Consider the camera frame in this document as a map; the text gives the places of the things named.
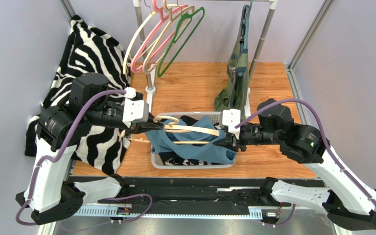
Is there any black top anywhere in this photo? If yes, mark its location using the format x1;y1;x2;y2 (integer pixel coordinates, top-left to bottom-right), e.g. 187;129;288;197
159;115;228;165

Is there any blue tank top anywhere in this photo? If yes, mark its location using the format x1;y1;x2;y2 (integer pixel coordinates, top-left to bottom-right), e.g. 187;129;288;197
145;129;237;165

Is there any olive green tank top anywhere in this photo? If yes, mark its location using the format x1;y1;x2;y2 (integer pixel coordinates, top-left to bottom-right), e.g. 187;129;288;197
213;31;249;118

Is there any pink plastic hanger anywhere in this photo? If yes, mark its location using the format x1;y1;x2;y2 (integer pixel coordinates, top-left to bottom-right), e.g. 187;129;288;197
130;0;188;74

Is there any green plastic hanger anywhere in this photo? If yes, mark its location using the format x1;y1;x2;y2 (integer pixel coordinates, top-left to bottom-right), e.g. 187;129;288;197
156;6;206;78

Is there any cream plastic hanger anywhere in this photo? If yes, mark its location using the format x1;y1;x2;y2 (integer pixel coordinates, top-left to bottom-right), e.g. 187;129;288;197
122;0;179;75

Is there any teal plastic hanger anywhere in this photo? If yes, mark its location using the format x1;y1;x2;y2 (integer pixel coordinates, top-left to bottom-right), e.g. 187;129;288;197
238;0;253;54

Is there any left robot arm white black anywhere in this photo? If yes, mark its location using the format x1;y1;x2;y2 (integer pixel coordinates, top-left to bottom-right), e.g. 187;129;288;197
16;72;165;226

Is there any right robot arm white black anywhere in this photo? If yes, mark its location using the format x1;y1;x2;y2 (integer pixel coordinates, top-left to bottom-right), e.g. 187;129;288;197
218;99;376;231

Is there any white plastic laundry basket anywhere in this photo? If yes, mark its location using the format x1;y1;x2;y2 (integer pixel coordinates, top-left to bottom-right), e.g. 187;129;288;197
151;111;234;170

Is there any metal clothes rack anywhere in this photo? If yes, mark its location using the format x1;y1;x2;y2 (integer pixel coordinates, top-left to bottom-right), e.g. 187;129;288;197
124;0;279;117

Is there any zebra striped blanket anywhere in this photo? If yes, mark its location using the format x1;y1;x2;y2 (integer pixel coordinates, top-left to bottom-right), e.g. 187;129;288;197
41;15;131;175

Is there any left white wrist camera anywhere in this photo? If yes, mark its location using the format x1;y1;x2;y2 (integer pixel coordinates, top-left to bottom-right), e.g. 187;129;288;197
122;87;149;124

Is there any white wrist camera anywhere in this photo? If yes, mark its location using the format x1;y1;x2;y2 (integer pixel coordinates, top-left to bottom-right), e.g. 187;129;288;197
219;109;241;140
122;87;149;124

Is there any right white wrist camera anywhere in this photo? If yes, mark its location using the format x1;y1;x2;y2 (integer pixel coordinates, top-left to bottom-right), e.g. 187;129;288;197
219;109;241;140

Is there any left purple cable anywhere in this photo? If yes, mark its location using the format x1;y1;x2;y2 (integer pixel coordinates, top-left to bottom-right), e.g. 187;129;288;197
15;89;153;226

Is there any purple cable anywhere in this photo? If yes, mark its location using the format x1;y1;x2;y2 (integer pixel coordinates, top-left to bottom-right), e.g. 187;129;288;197
235;98;376;232
15;89;153;226

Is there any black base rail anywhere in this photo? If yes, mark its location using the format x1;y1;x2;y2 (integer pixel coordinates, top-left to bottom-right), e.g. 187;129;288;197
46;176;321;226

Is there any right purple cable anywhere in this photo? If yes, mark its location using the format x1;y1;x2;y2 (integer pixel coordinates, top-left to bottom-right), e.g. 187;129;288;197
235;98;376;232

